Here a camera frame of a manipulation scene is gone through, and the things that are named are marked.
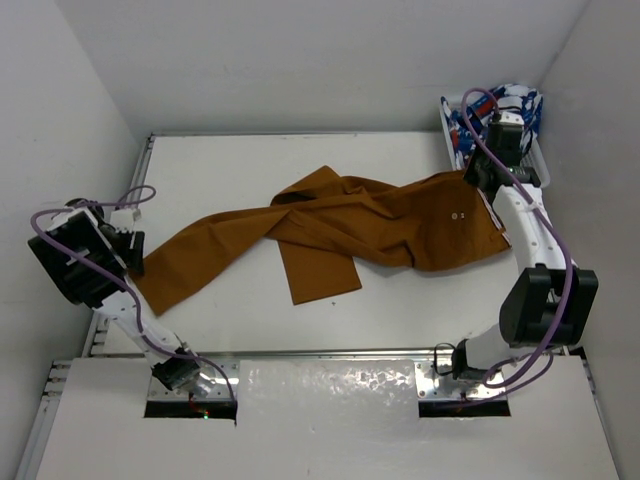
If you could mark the white front cover panel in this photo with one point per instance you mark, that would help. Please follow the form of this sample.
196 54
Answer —
323 420

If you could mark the white plastic basket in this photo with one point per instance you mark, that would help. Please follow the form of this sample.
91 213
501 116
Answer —
533 158

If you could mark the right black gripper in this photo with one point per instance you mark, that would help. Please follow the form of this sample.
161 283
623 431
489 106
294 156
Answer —
470 174

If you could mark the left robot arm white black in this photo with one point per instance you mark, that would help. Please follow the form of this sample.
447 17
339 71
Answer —
90 259

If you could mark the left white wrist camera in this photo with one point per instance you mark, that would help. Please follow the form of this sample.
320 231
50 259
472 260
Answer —
124 220

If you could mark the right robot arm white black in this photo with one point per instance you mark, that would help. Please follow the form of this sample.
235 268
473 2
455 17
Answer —
549 304

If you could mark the left silver arm base plate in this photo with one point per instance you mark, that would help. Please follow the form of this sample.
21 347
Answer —
215 382

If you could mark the blue red white patterned garment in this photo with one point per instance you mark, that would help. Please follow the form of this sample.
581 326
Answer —
512 98

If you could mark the brown trousers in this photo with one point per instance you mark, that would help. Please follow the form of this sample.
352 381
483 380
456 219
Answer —
322 224

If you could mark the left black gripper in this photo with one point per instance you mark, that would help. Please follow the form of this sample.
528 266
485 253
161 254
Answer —
137 253

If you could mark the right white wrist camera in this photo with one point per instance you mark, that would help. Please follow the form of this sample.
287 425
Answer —
511 119

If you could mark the right silver arm base plate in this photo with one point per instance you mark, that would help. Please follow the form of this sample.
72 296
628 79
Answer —
435 383

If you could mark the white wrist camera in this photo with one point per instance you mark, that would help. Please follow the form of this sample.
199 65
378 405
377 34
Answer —
511 119
124 220

